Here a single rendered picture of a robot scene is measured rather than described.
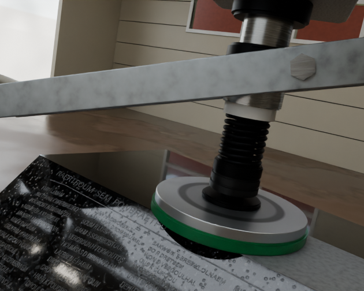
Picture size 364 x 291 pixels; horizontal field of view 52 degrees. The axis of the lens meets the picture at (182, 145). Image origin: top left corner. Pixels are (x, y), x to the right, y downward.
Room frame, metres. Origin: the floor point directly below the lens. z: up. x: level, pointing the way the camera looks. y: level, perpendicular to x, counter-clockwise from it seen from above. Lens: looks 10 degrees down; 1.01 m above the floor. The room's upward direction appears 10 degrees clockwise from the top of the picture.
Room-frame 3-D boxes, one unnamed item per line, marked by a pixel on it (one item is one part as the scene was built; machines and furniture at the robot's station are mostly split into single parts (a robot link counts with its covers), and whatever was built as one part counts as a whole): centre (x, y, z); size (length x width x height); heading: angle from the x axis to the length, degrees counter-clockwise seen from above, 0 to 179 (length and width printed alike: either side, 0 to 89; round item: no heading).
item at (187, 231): (0.51, -0.08, 0.84); 0.22 x 0.22 x 0.04
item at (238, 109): (0.51, -0.08, 0.99); 0.07 x 0.07 x 0.04
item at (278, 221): (0.51, -0.08, 0.84); 0.21 x 0.21 x 0.01
